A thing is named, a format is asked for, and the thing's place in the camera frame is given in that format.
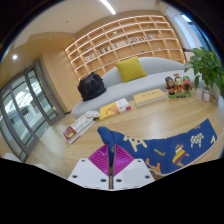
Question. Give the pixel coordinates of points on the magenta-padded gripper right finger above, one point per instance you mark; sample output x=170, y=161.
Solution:
x=131, y=170

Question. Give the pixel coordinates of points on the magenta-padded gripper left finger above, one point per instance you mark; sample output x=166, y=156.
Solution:
x=90, y=170

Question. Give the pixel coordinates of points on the blue patterned towel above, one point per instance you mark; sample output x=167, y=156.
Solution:
x=166, y=148

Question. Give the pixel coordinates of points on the small white crumpled object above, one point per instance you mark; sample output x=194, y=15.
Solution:
x=92, y=114

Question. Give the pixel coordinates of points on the yellow and pink book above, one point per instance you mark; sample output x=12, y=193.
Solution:
x=114, y=109

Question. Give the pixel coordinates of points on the flat yellow book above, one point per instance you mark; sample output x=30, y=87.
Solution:
x=150, y=97

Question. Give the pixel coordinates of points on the grey curved sofa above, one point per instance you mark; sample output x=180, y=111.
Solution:
x=126, y=90

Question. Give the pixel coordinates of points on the black bag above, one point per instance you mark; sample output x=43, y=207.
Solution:
x=91, y=87

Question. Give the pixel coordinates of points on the colourful figurine trio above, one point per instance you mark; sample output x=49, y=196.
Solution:
x=179, y=86

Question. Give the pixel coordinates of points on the yellow cushion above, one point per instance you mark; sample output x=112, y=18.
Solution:
x=131, y=69

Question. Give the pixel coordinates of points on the small white jar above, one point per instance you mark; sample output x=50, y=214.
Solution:
x=206, y=94

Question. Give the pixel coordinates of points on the green potted plant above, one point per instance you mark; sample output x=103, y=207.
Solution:
x=208, y=66

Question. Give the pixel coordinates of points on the dark-framed window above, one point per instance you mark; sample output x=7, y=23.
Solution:
x=196, y=31

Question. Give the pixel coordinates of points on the long ceiling light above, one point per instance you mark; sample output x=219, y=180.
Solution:
x=107, y=6

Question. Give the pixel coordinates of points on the glass door with grey frame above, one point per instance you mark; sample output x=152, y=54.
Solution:
x=23, y=113

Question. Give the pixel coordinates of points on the wooden wall shelf unit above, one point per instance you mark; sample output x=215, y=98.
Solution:
x=126, y=43

